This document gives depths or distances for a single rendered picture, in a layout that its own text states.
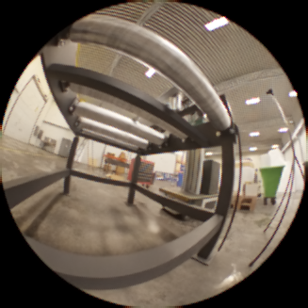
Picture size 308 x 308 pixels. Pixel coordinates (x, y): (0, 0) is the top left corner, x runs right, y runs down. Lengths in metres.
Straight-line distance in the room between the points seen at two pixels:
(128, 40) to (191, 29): 7.76
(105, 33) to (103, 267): 0.49
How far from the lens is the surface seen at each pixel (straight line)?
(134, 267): 0.21
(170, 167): 5.81
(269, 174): 2.75
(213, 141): 0.66
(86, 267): 0.20
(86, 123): 1.03
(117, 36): 0.32
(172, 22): 7.90
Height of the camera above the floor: 0.51
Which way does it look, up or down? 12 degrees up
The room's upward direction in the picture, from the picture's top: 10 degrees clockwise
